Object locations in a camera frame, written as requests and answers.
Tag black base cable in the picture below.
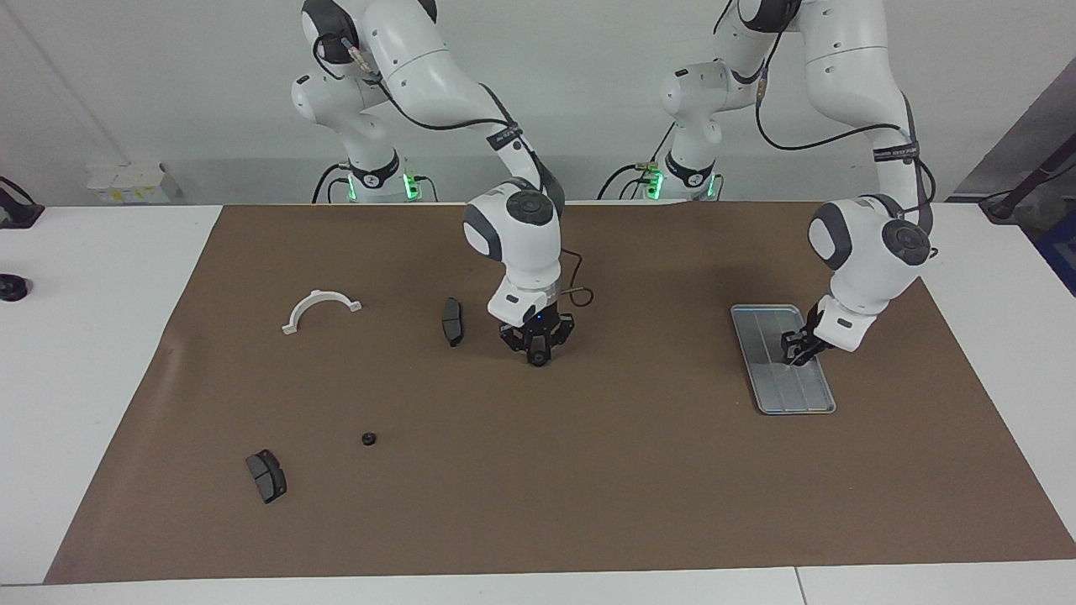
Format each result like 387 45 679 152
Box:
597 126 678 201
313 164 350 204

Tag white curved plastic bracket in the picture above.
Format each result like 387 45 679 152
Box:
282 289 363 336

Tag brown table mat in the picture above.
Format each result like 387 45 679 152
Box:
44 202 1076 585

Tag blue crate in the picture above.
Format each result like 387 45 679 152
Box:
1036 214 1076 297

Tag silver metal tray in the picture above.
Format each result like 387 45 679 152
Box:
730 304 837 416

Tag short grey brake pad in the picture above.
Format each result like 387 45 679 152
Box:
245 450 288 504

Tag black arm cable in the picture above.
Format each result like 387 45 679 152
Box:
313 34 594 308
715 0 937 245

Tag black table clamp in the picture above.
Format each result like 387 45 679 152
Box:
0 176 45 229

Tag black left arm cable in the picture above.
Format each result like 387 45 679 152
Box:
715 0 937 245

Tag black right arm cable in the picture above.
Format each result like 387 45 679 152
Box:
313 34 594 308

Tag black metal stand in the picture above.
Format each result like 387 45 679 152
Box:
979 134 1076 224

